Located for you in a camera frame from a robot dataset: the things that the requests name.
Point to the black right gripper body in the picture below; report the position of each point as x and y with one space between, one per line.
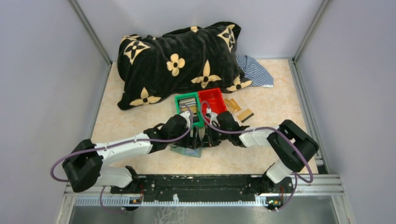
215 137

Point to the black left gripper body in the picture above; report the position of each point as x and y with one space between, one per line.
187 142

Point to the mint green card holder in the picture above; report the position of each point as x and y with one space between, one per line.
197 153

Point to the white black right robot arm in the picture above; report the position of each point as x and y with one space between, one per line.
293 146

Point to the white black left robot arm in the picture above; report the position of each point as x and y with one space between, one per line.
89 164

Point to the gold patterned card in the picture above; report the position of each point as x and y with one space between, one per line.
232 105

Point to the gold card with stripe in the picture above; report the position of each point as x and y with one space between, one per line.
245 115

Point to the stack of cards in bin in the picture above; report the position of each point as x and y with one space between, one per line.
186 103

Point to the green plastic bin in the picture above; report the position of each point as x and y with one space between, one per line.
197 118

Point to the red plastic bin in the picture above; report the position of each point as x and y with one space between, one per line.
214 98

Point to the blue white striped cloth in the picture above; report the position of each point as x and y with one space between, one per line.
255 72

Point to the black floral blanket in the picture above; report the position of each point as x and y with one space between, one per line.
182 61

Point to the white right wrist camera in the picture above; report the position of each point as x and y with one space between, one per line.
211 117

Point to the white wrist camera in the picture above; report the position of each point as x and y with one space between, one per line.
211 117
187 116

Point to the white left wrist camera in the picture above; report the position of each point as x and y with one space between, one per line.
187 116

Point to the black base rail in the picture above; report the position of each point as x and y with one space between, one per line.
204 188

